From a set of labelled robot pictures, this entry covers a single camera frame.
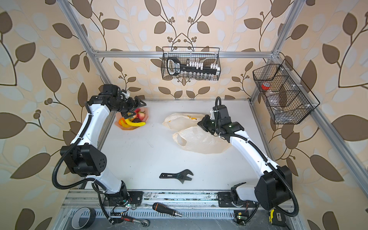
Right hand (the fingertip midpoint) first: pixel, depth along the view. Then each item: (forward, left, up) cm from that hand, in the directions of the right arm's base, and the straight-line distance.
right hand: (196, 123), depth 80 cm
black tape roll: (-40, +60, -17) cm, 74 cm away
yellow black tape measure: (-43, -36, -19) cm, 59 cm away
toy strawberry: (+20, +40, -16) cm, 47 cm away
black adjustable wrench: (-22, +9, -21) cm, 32 cm away
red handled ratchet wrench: (-43, +27, -19) cm, 55 cm away
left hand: (+9, +33, +6) cm, 35 cm away
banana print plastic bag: (-8, +4, -1) cm, 9 cm away
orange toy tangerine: (+12, +50, -12) cm, 53 cm away
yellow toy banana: (+12, +42, -15) cm, 46 cm away
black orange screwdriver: (-37, +19, -20) cm, 46 cm away
